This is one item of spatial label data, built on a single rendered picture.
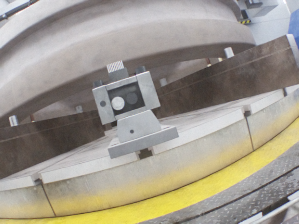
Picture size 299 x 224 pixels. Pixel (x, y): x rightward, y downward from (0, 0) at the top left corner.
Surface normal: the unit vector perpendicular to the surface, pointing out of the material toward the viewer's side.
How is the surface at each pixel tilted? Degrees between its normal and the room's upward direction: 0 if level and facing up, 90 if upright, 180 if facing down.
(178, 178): 90
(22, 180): 90
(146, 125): 90
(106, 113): 90
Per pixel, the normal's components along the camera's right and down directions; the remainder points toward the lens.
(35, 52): -0.18, 0.07
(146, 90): 0.10, -0.02
